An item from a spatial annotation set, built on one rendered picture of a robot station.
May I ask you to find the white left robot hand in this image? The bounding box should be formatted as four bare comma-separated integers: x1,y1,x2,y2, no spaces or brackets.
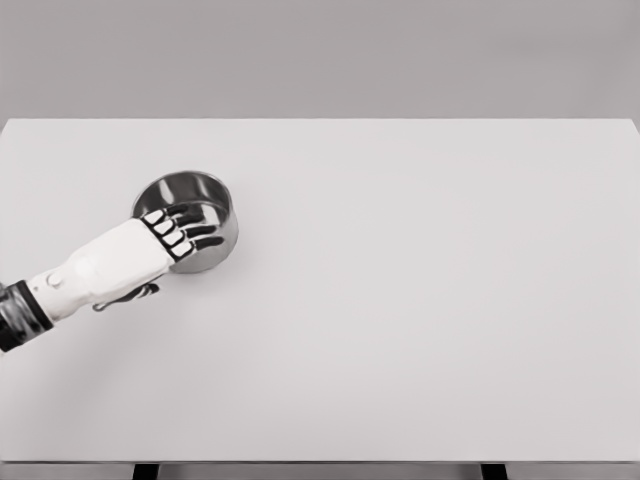
68,202,226,307

